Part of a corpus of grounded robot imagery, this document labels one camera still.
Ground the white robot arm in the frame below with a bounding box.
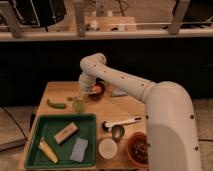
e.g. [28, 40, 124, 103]
[79, 53, 202, 171]

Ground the green plastic cup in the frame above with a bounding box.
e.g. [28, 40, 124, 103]
[72, 99, 86, 113]

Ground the white plastic cup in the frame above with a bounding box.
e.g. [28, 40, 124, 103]
[98, 138, 117, 159]

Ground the orange ball in bowl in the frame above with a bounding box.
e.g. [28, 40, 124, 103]
[94, 86, 102, 94]

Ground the dark red bowl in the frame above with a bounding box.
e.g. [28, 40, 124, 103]
[88, 82, 105, 100]

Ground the grey blue cloth piece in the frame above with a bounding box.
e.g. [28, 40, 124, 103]
[111, 88, 127, 97]

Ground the green chili pepper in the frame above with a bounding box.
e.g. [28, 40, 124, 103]
[46, 99, 67, 109]

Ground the white measuring spoon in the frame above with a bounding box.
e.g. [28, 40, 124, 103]
[102, 117, 142, 131]

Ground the wooden block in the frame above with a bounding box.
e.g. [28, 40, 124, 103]
[54, 122, 78, 144]

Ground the green plastic tray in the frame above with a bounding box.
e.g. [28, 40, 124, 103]
[24, 114, 96, 170]

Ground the blue grey sponge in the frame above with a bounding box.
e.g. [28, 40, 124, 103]
[70, 138, 88, 162]

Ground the yellow corn cob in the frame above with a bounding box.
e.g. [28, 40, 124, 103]
[38, 138, 59, 164]

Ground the orange bowl with beans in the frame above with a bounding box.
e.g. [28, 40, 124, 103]
[126, 132, 148, 168]

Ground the wooden shelf rail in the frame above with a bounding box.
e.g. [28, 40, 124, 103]
[0, 0, 213, 42]

